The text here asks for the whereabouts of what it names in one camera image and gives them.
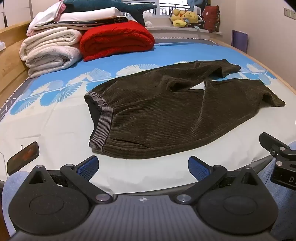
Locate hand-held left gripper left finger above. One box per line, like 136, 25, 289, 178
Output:
28, 156, 114, 205

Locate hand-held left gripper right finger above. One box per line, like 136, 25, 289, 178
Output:
174, 156, 260, 205

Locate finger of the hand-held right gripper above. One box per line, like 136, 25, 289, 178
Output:
259, 132, 293, 161

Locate dark olive corduroy pants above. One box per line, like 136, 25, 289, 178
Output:
84, 59, 286, 160

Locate blue white printed bed sheet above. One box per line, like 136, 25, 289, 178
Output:
0, 37, 296, 194

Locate black smartphone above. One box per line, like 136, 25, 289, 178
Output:
6, 141, 40, 175

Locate person's left leg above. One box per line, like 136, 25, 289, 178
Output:
2, 171, 31, 237

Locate purple paper bag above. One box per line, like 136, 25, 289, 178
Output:
231, 30, 249, 53

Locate white fuzzy folded blanket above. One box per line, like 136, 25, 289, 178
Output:
25, 44, 83, 78

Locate wooden headboard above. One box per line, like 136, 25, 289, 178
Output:
0, 21, 31, 106

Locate red folded blanket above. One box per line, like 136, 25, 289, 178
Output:
80, 20, 155, 62

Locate cream folded quilt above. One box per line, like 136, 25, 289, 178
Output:
19, 26, 82, 62

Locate dark red cushion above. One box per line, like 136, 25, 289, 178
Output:
202, 6, 221, 33

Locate white window sill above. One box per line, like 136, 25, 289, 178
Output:
145, 25, 223, 38

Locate yellow plush toy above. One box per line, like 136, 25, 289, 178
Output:
171, 9, 186, 22
184, 11, 200, 24
172, 19, 189, 28

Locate blue curtain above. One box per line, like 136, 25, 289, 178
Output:
187, 0, 209, 8

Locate black window railing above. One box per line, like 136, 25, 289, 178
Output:
159, 3, 188, 16

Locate pink cloth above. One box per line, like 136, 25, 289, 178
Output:
56, 1, 67, 15

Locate teal shark plush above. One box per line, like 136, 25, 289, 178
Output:
62, 0, 158, 27

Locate white charging cable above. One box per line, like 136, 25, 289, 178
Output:
0, 144, 24, 176

